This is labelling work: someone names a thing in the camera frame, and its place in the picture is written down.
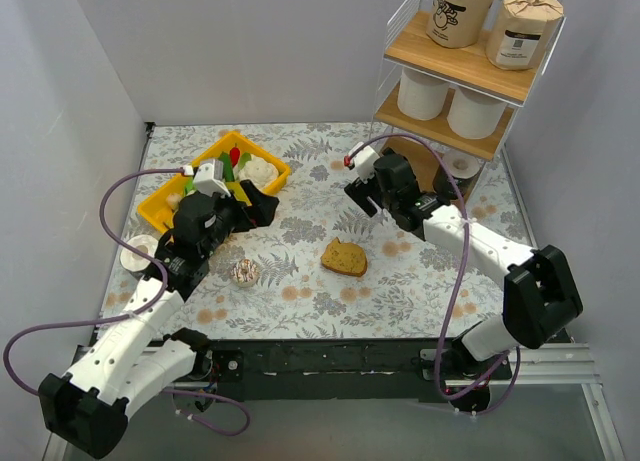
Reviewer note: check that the white paper towel roll back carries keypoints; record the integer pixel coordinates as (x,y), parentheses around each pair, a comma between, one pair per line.
(474,115)

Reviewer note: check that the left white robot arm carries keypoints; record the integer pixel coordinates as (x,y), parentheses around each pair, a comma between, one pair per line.
(90,405)

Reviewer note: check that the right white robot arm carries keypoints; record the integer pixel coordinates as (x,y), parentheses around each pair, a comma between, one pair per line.
(540,296)

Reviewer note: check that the dark paper roll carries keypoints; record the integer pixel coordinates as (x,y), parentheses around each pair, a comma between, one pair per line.
(464,169)

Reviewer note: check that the white cauliflower toy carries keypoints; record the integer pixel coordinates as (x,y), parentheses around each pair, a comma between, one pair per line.
(255,169)

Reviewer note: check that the white paper towel roll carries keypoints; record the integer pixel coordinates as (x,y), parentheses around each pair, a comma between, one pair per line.
(474,115)
(421,96)

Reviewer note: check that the cat shaped bread slice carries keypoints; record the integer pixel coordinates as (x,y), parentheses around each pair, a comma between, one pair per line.
(344,258)

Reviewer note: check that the yellow plastic bin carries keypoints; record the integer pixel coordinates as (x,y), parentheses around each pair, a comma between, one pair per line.
(154,209)

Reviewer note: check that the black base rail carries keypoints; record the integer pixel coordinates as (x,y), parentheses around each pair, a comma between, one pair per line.
(325,369)

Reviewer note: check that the white paper towel roll front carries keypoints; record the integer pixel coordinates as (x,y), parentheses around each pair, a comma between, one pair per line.
(421,96)

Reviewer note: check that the floral table mat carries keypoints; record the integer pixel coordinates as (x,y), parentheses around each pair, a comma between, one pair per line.
(409,285)

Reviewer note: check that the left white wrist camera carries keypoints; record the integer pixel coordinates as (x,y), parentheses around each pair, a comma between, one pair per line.
(202,181)

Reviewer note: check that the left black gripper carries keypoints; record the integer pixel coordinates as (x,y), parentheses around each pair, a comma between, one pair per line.
(242,207)

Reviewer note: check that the white wire wooden shelf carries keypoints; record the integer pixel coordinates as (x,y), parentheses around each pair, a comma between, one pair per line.
(407,47)

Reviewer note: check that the white garlic toy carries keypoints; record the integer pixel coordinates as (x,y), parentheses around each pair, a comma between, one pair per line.
(173,200)

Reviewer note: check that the green leafy vegetable toy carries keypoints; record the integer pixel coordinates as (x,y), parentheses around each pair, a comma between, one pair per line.
(222,168)

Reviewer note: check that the brown roll with drawing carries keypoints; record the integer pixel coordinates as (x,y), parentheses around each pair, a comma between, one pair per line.
(457,23)

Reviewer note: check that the red chili pepper toy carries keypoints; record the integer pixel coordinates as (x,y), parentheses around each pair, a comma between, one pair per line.
(235,154)

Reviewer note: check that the brown roll with label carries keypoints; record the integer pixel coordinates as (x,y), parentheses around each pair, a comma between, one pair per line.
(521,32)

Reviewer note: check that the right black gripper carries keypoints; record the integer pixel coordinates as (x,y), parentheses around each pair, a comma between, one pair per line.
(370,193)

